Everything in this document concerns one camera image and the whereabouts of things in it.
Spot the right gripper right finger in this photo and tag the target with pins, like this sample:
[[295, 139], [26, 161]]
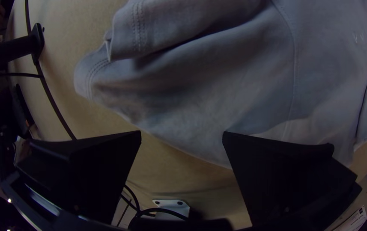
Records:
[[279, 179]]

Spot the grey t-shirt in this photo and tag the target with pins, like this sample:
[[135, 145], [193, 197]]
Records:
[[221, 80]]

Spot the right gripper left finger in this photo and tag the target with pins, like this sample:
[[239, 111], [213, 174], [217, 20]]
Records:
[[87, 173]]

